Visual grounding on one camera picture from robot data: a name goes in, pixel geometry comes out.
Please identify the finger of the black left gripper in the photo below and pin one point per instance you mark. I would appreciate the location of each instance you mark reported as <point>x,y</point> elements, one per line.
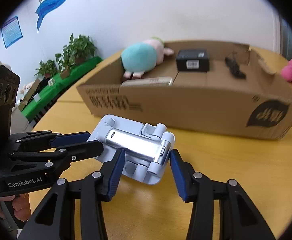
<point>69,139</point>
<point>81,151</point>

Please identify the black sunglasses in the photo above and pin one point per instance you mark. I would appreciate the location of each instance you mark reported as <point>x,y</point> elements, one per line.
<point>234,68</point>

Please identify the white folding phone stand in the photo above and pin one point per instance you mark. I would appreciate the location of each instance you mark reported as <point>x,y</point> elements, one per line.
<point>147,147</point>

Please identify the brown cardboard box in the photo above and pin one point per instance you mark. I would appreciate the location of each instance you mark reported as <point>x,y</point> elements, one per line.
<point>259,106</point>

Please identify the pig plush toy green hat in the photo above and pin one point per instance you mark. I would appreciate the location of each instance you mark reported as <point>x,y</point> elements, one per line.
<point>142,57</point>

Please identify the small black box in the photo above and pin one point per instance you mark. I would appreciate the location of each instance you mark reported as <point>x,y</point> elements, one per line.
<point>192,60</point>

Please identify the potted green plant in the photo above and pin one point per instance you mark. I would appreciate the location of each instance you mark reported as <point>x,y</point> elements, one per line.
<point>77,51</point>
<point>47,69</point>

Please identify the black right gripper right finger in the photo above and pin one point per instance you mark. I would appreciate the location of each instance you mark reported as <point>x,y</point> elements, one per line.
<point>239,216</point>

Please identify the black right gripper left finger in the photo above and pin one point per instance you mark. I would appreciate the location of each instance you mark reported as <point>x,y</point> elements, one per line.
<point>53,218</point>

